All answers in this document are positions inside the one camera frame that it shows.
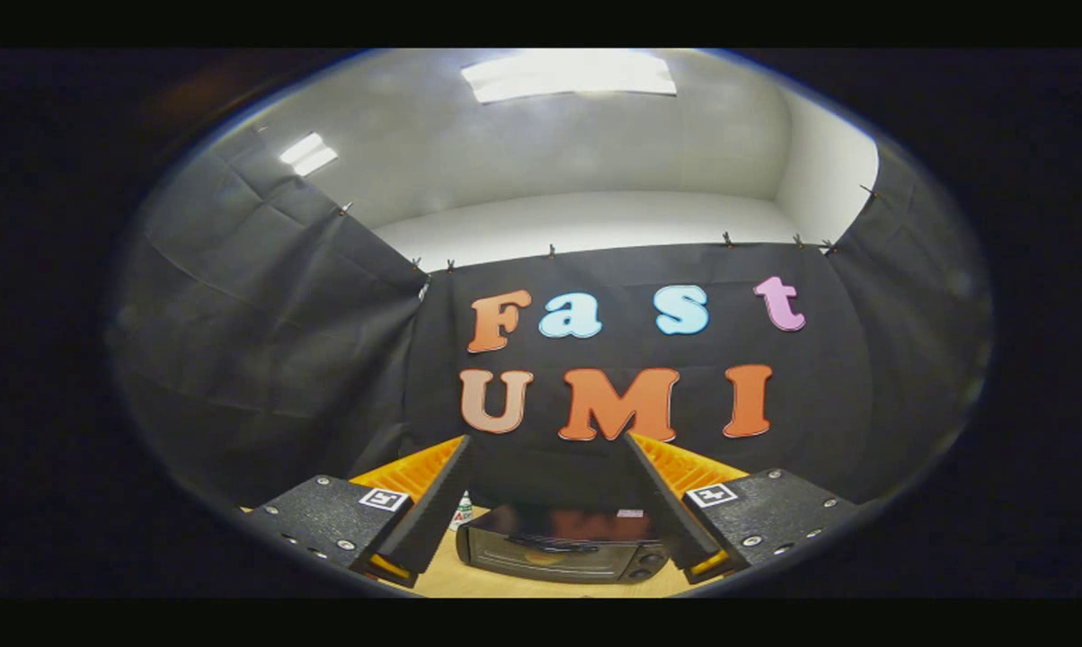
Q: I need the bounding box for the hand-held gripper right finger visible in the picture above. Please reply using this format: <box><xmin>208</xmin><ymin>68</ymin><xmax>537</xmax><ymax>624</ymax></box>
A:
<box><xmin>622</xmin><ymin>431</ymin><xmax>861</xmax><ymax>585</ymax></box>

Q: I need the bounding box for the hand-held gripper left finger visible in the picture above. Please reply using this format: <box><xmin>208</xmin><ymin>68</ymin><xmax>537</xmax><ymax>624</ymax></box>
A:
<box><xmin>240</xmin><ymin>435</ymin><xmax>472</xmax><ymax>589</ymax></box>

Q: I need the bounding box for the black toaster oven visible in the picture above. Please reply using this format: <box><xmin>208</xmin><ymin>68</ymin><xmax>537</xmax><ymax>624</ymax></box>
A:
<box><xmin>456</xmin><ymin>503</ymin><xmax>673</xmax><ymax>586</ymax></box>

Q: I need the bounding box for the glass toaster oven door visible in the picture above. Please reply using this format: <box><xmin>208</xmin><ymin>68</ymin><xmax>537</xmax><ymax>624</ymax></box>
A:
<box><xmin>467</xmin><ymin>528</ymin><xmax>639</xmax><ymax>581</ymax></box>

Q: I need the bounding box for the row of small cloth clips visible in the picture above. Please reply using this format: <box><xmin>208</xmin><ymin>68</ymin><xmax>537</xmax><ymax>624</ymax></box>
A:
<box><xmin>336</xmin><ymin>182</ymin><xmax>880</xmax><ymax>273</ymax></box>

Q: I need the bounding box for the small ceiling light panel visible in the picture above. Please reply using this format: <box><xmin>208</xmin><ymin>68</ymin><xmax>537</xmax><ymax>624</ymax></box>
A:
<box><xmin>279</xmin><ymin>132</ymin><xmax>340</xmax><ymax>177</ymax></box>

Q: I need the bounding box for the large ceiling light panel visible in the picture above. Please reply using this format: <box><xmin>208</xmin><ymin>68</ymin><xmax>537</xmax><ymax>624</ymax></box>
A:
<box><xmin>461</xmin><ymin>49</ymin><xmax>678</xmax><ymax>105</ymax></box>

